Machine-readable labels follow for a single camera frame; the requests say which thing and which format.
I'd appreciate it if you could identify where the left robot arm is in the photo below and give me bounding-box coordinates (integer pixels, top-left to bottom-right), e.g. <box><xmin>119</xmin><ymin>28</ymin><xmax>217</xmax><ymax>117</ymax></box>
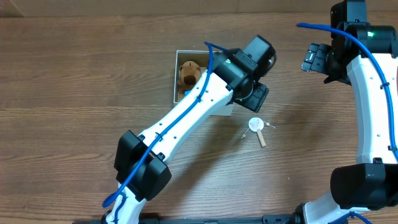
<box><xmin>101</xmin><ymin>35</ymin><xmax>276</xmax><ymax>223</ymax></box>

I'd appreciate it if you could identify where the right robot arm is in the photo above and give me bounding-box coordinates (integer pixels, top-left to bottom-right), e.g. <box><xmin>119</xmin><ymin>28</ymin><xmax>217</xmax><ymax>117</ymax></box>
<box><xmin>290</xmin><ymin>0</ymin><xmax>397</xmax><ymax>223</ymax></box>

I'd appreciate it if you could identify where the white cardboard box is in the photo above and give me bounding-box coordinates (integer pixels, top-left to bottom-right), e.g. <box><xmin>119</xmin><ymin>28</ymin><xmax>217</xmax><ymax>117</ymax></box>
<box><xmin>172</xmin><ymin>50</ymin><xmax>235</xmax><ymax>117</ymax></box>

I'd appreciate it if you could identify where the brown plush capybara toy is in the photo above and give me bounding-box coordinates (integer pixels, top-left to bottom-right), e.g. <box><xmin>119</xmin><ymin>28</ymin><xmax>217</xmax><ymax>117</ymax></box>
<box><xmin>177</xmin><ymin>60</ymin><xmax>201</xmax><ymax>94</ymax></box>

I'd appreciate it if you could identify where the small wooden rattle drum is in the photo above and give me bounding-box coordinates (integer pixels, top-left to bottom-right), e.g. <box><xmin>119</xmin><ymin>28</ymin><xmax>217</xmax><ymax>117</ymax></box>
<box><xmin>241</xmin><ymin>117</ymin><xmax>275</xmax><ymax>147</ymax></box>

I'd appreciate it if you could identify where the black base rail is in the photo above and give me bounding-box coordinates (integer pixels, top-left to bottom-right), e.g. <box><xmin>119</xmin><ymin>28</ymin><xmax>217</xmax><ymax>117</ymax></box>
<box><xmin>73</xmin><ymin>213</ymin><xmax>299</xmax><ymax>224</ymax></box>

